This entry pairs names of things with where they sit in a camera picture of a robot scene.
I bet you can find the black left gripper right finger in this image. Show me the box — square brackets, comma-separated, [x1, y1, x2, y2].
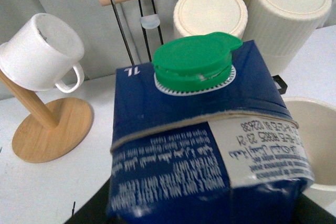
[295, 194, 335, 224]

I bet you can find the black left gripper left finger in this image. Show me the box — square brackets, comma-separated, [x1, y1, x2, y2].
[65, 180, 118, 224]

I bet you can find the cream mug black handle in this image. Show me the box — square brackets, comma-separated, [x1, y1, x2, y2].
[284, 97, 335, 216]

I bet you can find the blue Pascual milk carton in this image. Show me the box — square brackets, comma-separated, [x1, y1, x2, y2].
[106, 41, 314, 223]

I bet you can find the wooden mug tree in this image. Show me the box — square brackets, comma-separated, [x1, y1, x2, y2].
[1, 73, 93, 163]

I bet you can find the white mug on tree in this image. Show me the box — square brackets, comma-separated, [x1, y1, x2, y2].
[1, 13, 85, 93]

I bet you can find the right cream ribbed mug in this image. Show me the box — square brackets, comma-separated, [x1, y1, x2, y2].
[243, 0, 332, 76]

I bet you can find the cream ribbed mug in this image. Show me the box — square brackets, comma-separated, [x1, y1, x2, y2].
[243, 0, 332, 76]
[173, 0, 250, 39]

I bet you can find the left cream ribbed mug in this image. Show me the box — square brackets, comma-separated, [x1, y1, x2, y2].
[173, 0, 250, 39]

